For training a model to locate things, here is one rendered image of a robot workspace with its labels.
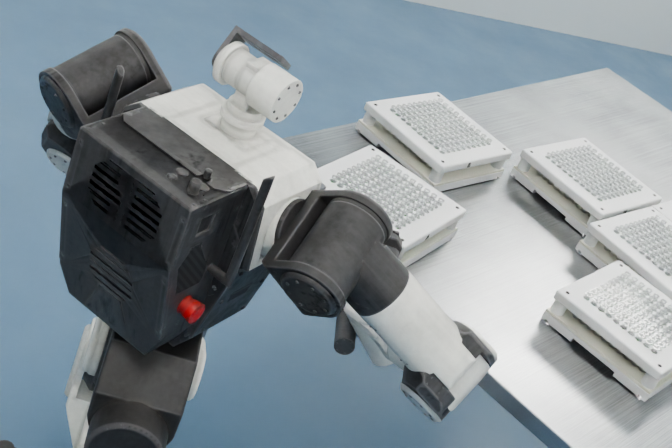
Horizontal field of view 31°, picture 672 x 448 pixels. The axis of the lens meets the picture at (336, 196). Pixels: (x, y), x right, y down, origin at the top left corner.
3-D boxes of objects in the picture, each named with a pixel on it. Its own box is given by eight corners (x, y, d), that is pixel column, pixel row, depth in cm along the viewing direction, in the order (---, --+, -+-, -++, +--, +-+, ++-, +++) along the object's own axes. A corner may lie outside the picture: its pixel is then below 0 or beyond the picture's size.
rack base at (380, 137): (426, 116, 284) (430, 107, 283) (500, 177, 272) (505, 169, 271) (354, 128, 267) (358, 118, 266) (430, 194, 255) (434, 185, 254)
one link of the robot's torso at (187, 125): (165, 424, 162) (247, 213, 144) (-7, 278, 174) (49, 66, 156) (293, 343, 186) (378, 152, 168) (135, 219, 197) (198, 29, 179)
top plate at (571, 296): (613, 266, 246) (618, 258, 245) (714, 342, 236) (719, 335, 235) (551, 297, 228) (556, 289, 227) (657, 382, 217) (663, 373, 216)
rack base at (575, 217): (571, 160, 292) (575, 152, 291) (648, 222, 280) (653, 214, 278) (509, 173, 275) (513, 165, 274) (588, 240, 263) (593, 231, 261)
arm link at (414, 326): (522, 372, 171) (429, 264, 162) (459, 440, 169) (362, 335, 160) (481, 349, 181) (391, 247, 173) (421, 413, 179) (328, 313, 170)
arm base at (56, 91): (83, 166, 178) (89, 134, 167) (33, 98, 179) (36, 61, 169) (167, 118, 184) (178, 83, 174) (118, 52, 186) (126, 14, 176)
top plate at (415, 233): (367, 151, 250) (371, 143, 249) (463, 218, 241) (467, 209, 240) (298, 182, 230) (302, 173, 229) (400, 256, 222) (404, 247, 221)
